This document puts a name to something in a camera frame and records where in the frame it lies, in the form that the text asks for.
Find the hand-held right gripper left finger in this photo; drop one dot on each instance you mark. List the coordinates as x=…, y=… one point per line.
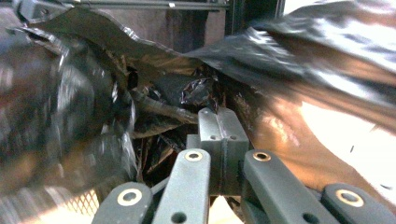
x=214, y=130

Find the beige plastic mesh basket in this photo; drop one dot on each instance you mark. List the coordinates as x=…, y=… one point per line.
x=84, y=202

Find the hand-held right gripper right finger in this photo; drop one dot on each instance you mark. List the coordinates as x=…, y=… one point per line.
x=233, y=137

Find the grey metal rail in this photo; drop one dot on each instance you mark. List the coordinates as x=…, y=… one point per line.
x=140, y=4

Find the black plastic garbage bag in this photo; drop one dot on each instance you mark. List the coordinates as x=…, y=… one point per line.
x=77, y=93

